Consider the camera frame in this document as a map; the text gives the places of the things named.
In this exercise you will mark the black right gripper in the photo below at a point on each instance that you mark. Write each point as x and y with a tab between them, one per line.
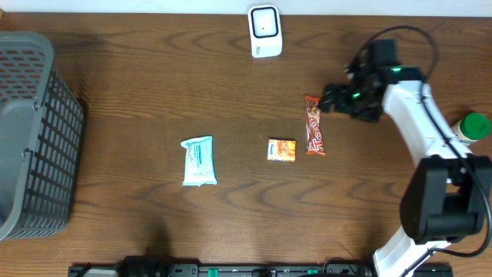
342	89

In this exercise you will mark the orange chocolate bar wrapper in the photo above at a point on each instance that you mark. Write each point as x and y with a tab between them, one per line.
314	140

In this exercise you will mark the teal wet wipes pack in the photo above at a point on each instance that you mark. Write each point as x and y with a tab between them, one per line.
199	162

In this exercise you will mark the green lid jar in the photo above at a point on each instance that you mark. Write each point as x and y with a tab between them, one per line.
472	128

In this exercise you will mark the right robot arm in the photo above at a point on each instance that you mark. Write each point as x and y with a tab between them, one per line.
447	198

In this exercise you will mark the white barcode scanner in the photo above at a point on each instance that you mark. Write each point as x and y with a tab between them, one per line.
265	31

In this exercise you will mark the small orange snack packet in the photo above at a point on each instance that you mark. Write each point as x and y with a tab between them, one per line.
281	150

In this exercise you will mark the grey plastic basket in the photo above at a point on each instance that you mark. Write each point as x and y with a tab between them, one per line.
42	131

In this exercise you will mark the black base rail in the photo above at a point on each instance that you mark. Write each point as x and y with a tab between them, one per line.
152	267

